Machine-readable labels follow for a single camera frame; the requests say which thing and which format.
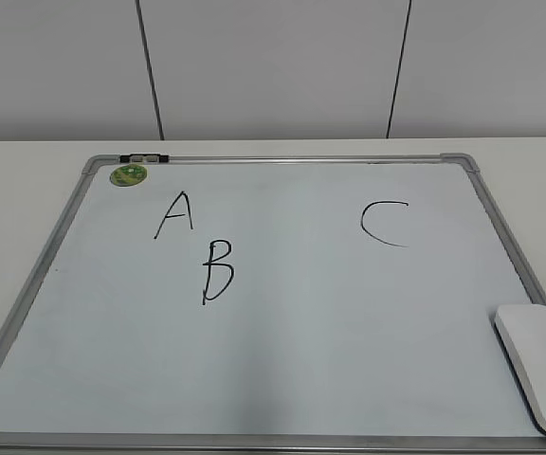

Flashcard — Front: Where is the white board with grey frame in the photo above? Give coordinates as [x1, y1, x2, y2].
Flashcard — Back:
[0, 154, 546, 454]

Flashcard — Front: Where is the round green magnet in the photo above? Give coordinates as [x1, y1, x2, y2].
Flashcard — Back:
[109, 164, 148, 188]

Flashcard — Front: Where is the white board eraser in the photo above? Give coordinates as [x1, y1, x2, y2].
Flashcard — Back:
[494, 304, 546, 432]

